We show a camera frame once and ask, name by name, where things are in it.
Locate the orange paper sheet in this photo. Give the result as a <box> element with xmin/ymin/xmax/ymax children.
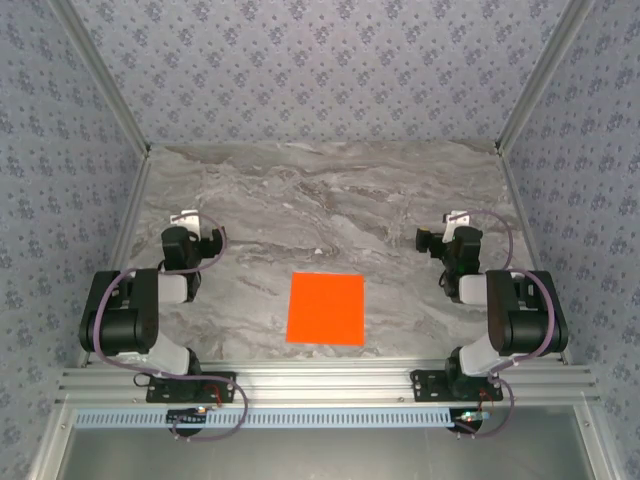
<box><xmin>285</xmin><ymin>272</ymin><xmax>367</xmax><ymax>347</ymax></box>

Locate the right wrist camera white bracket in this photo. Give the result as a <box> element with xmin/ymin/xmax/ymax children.
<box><xmin>442</xmin><ymin>209</ymin><xmax>471</xmax><ymax>241</ymax></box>

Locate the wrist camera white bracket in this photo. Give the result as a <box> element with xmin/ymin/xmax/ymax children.
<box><xmin>169</xmin><ymin>209</ymin><xmax>202</xmax><ymax>236</ymax></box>
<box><xmin>442</xmin><ymin>209</ymin><xmax>471</xmax><ymax>241</ymax></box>

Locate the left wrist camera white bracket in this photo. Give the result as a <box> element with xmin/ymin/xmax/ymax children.
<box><xmin>169</xmin><ymin>209</ymin><xmax>202</xmax><ymax>236</ymax></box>

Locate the aluminium side rail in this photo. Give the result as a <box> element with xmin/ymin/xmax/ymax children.
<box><xmin>497</xmin><ymin>147</ymin><xmax>574</xmax><ymax>365</ymax></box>
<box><xmin>77</xmin><ymin>149</ymin><xmax>152</xmax><ymax>369</ymax></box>

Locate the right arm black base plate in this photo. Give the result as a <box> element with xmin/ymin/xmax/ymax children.
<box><xmin>409</xmin><ymin>369</ymin><xmax>504</xmax><ymax>403</ymax></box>

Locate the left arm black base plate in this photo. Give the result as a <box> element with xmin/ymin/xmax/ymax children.
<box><xmin>145</xmin><ymin>372</ymin><xmax>237</xmax><ymax>404</ymax></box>

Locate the small black circuit board bracket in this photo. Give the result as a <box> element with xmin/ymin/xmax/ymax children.
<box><xmin>448</xmin><ymin>407</ymin><xmax>494</xmax><ymax>437</ymax></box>
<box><xmin>166</xmin><ymin>405</ymin><xmax>209</xmax><ymax>431</ymax></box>

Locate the aluminium mounting rail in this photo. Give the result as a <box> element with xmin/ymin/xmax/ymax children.
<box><xmin>55</xmin><ymin>363</ymin><xmax>601</xmax><ymax>406</ymax></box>

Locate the aluminium corner post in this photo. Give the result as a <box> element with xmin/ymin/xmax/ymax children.
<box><xmin>493</xmin><ymin>0</ymin><xmax>597</xmax><ymax>155</ymax></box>
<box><xmin>49</xmin><ymin>0</ymin><xmax>152</xmax><ymax>157</ymax></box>

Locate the pale slotted cable duct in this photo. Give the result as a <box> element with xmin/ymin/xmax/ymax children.
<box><xmin>73</xmin><ymin>407</ymin><xmax>474</xmax><ymax>430</ymax></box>

